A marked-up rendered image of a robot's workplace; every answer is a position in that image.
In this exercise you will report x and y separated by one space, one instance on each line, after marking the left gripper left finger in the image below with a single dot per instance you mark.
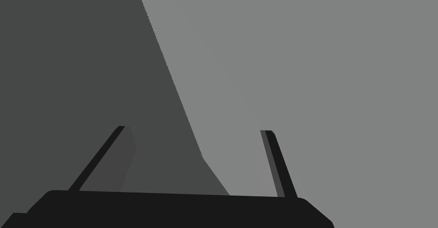
106 166

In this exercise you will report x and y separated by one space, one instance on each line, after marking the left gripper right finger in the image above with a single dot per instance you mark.
279 169

